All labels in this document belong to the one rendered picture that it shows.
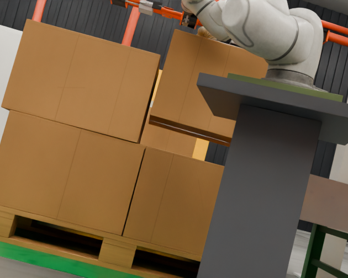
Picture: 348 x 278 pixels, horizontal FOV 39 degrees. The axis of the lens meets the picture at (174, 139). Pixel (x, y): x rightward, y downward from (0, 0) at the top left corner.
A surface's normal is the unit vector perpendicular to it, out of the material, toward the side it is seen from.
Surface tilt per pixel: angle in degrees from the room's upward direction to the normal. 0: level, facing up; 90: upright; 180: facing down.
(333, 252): 90
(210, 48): 90
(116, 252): 90
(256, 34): 134
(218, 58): 90
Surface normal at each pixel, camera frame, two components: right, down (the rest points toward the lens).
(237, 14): -0.78, -0.15
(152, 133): 0.50, 0.06
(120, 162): 0.07, -0.07
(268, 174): -0.18, -0.13
